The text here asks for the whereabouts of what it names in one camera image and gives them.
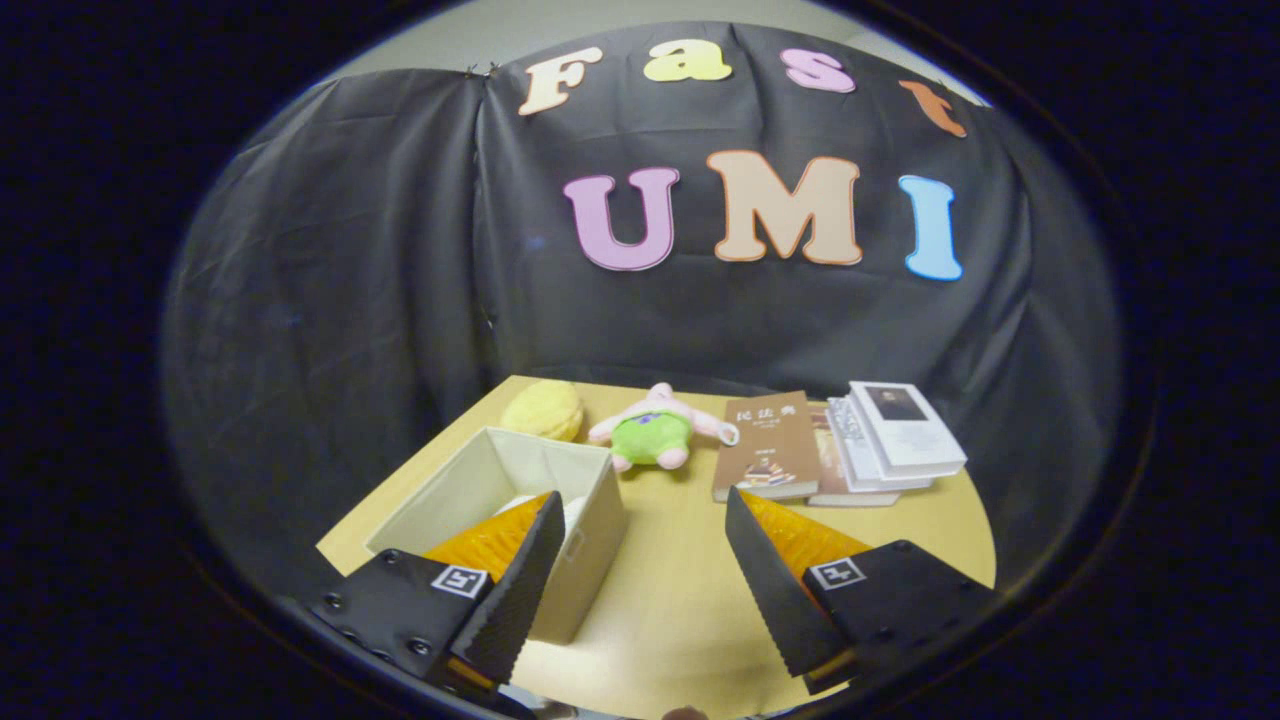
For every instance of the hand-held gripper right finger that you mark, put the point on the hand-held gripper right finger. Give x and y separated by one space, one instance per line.
770 590

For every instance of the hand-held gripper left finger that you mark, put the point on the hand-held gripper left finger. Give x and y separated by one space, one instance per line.
520 595

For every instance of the brown fabric storage box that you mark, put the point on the brown fabric storage box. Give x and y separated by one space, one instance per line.
590 570

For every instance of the brown book under white books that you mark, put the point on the brown book under white books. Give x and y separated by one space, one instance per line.
830 480

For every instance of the brown book with illustrated cover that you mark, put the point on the brown book with illustrated cover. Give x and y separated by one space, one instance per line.
770 440

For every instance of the white book with patterned cover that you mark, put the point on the white book with patterned cover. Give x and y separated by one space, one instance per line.
858 450

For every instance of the yellow plush toy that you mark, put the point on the yellow plush toy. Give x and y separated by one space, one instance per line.
542 410

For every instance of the green and pink plush toy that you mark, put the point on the green and pink plush toy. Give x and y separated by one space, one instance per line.
650 438

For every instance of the white book with portrait photo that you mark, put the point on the white book with portrait photo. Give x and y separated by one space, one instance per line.
910 430

